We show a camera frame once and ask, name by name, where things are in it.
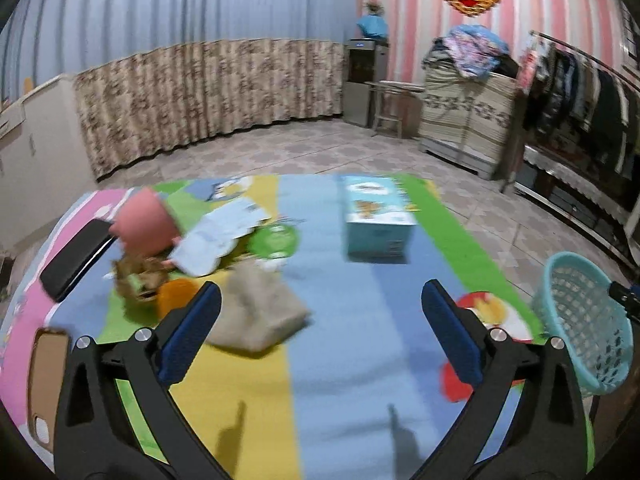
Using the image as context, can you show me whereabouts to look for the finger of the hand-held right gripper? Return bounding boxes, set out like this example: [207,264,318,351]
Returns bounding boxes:
[607,281,640,322]

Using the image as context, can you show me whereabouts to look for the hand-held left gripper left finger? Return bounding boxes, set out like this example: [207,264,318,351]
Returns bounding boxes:
[54,281,224,480]

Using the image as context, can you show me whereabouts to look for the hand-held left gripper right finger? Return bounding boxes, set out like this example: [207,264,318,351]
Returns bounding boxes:
[422,279,590,480]

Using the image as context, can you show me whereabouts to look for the teal plastic basket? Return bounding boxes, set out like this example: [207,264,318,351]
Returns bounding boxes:
[530,251,635,397]

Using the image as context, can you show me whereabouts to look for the beige cloth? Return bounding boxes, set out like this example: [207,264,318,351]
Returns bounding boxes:
[206,262,312,353]

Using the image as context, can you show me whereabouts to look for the orange peel cup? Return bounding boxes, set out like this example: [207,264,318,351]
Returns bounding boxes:
[157,279,202,322]

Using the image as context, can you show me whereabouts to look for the brown nut shell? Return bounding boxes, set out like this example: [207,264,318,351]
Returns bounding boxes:
[110,254,172,307]

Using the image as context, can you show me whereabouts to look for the white paper packet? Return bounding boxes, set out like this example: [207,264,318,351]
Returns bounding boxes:
[169,197,272,278]

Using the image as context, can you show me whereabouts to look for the pink plastic cup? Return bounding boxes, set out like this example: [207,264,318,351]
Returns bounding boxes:
[109,187,181,262]

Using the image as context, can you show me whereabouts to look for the cartoon printed play mat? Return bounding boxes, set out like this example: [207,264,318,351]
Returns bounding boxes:
[0,173,599,480]

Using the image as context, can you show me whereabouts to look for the lace covered low bench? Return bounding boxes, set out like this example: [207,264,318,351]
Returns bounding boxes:
[514,142,640,257]

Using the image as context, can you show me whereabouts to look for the teal tissue box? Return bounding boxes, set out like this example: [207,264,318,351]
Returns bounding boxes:
[341,174,419,264]

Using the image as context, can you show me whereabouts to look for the black case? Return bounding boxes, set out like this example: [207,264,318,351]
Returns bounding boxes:
[39,219,117,303]

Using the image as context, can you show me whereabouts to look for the smartphone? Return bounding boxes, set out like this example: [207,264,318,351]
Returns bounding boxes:
[27,327,71,447]

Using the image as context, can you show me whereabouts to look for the metal clothes rack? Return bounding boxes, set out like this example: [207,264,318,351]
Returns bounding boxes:
[499,29,640,261]

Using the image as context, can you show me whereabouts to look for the hanging dark clothes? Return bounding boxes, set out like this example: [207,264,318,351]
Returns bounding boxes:
[524,42,640,173]

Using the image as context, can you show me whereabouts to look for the cloth covered cabinet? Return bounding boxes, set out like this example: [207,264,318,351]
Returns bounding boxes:
[418,62,519,181]

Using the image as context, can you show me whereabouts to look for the white cabinet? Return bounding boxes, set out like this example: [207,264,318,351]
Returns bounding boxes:
[0,73,97,252]

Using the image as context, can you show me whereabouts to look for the small side table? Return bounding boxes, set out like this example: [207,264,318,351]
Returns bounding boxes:
[369,79,424,139]

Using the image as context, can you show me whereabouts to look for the grey water dispenser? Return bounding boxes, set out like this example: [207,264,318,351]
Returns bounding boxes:
[342,38,390,129]

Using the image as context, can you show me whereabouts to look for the blue floral curtain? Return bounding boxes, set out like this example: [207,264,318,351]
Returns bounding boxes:
[0,0,359,182]

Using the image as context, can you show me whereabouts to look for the pile of clothes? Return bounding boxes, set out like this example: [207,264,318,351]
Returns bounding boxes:
[422,23,521,80]

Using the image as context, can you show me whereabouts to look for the blue cloth cover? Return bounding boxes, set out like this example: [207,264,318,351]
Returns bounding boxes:
[355,2,390,40]

